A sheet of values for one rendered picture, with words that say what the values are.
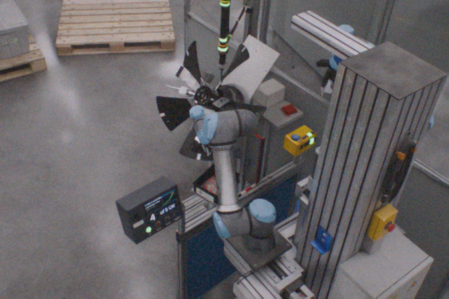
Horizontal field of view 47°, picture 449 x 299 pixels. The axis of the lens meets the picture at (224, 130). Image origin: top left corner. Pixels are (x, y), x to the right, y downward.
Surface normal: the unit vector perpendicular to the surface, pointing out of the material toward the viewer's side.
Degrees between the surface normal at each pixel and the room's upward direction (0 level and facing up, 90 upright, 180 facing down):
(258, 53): 50
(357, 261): 0
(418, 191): 90
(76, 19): 0
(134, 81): 0
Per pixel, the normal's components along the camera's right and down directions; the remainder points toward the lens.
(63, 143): 0.05, -0.76
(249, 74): -0.56, -0.19
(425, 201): -0.77, 0.39
